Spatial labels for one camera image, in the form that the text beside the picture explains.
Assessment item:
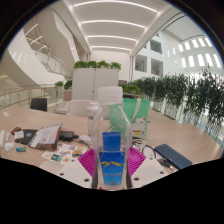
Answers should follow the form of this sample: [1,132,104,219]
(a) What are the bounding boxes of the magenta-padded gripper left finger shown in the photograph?
[58,147,100,190]

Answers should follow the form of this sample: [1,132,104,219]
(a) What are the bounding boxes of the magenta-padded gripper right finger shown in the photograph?
[126,146,170,189]

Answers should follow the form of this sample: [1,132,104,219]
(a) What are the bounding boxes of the clear blue-labelled water bottle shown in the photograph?
[88,86,133,191]

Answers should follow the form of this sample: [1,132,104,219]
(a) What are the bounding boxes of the white power adapter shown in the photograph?
[78,134,93,145]

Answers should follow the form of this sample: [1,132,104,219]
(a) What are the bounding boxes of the colourful sticker sheet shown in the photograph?
[41,143,88,164]

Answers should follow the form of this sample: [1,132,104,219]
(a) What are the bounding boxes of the black power adapter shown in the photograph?
[59,129,76,143]

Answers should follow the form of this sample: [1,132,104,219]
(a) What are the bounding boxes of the dark blue keyboard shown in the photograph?
[153,143,194,171]

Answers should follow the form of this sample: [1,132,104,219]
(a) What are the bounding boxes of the empty clear white-capped bottle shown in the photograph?
[86,101,101,134]

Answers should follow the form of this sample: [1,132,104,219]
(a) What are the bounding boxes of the black flat tablet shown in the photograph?
[14,128,39,146]

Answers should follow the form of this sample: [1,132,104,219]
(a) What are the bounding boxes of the wooden planter with plants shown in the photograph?
[119,82,142,100]

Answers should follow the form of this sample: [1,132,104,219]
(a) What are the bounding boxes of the black office chair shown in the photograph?
[30,97,48,113]

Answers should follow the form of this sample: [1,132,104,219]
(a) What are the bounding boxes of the brown planter with plants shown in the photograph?
[54,79,73,102]

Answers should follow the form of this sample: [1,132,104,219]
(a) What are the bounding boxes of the small dark red case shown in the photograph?
[10,126,22,135]

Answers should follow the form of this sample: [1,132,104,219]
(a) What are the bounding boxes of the small white object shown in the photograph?
[4,141,15,153]

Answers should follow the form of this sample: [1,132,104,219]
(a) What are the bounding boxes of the white cabinet topped with plants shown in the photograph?
[71,59,123,101]

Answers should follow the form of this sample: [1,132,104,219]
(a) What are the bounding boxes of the row of green hedge plants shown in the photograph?
[133,68,224,138]

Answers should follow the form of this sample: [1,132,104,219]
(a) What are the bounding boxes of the white power strip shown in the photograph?
[0,129,6,149]

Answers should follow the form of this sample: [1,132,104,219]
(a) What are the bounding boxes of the glass balcony railing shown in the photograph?
[0,84,56,109]

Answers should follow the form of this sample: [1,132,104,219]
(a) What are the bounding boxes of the white staircase with glass railing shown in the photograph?
[26,33,73,76]

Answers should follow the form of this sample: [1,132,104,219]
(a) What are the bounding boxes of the ceiling light strips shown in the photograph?
[71,0,159,53]

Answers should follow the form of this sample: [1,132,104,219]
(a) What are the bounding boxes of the tangle of black cables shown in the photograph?
[131,138,173,168]

